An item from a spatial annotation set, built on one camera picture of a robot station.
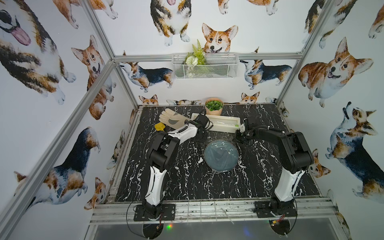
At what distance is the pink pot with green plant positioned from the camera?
1.03 meters

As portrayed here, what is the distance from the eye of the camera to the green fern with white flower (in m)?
0.82

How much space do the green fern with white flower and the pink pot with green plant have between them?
0.23 m
